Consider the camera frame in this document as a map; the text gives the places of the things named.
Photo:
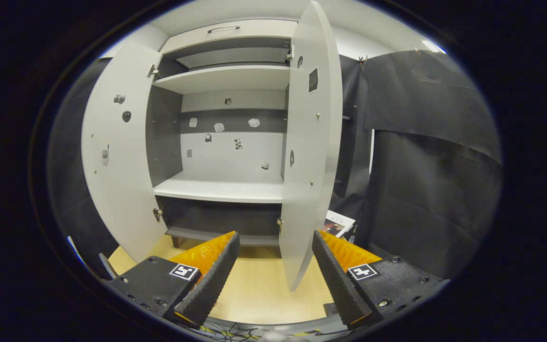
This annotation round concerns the white cabinet door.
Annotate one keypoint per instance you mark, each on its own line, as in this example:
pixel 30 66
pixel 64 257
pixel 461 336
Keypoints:
pixel 121 180
pixel 309 166

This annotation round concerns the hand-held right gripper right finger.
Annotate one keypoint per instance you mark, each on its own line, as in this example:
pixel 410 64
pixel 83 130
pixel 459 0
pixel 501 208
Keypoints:
pixel 340 285

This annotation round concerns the black backdrop cloth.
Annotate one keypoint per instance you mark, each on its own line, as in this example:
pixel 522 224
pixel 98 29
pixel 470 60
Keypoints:
pixel 435 190

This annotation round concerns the white cabinet drawer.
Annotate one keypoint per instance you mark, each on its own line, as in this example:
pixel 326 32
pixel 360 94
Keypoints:
pixel 254 31

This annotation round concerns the white cabinet shelf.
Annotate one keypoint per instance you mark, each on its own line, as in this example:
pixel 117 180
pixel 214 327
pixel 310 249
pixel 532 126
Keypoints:
pixel 221 190
pixel 226 78

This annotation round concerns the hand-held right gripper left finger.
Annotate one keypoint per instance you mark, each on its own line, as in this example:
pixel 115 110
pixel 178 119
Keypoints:
pixel 214 280

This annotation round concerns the printed booklet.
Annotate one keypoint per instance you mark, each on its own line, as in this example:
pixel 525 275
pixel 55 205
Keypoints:
pixel 339 222

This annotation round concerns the white and grey cabinet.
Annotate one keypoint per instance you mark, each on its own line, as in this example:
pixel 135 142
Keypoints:
pixel 226 156

